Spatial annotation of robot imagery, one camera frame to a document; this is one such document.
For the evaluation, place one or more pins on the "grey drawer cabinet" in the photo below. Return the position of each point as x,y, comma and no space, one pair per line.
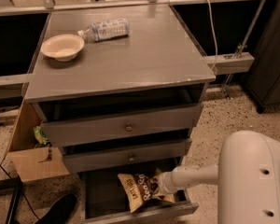
156,65

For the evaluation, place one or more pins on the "brown SeaSalt chip bag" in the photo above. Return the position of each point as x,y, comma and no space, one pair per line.
141,188

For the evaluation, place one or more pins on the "grey drawer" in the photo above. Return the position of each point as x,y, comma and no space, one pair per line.
105,201
89,130
96,160

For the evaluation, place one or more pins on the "clear plastic water bottle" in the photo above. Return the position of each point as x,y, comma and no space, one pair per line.
105,30

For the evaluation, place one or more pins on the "white paper bowl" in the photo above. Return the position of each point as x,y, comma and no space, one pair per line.
62,48

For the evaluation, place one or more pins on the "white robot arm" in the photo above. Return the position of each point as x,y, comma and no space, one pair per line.
247,176

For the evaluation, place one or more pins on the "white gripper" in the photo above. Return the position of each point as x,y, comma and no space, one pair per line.
165,181

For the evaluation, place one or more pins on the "grey top drawer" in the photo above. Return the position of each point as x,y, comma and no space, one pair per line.
89,130

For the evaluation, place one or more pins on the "black shoe sole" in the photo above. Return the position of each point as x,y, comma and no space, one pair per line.
60,211

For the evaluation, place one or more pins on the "small green snack bag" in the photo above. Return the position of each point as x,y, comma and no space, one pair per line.
40,136

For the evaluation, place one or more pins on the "grey bottom drawer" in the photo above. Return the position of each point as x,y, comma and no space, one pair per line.
105,201

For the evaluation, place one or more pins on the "dark cabinet at right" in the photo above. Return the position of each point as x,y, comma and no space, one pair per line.
263,78

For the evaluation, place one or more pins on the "brown cardboard box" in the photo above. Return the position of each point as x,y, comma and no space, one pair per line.
32,163

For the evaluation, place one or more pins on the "grey middle drawer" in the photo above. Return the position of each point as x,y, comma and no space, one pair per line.
96,160

